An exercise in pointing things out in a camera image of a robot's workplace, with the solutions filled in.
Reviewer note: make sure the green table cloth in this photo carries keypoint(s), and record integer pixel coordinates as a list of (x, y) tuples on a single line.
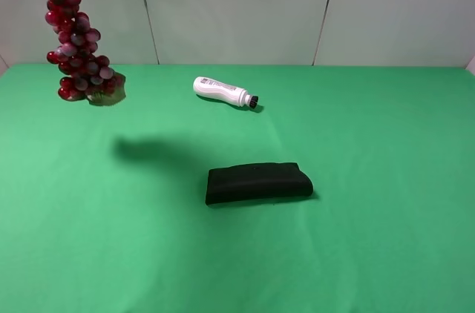
[(103, 209)]

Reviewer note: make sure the white bottle with black cap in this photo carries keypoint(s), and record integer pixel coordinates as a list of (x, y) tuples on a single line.
[(230, 94)]

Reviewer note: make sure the red grape bunch with leaves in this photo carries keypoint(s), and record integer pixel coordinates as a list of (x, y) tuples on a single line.
[(87, 76)]

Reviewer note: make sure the black folded cloth pouch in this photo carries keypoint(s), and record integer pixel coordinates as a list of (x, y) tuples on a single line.
[(257, 181)]

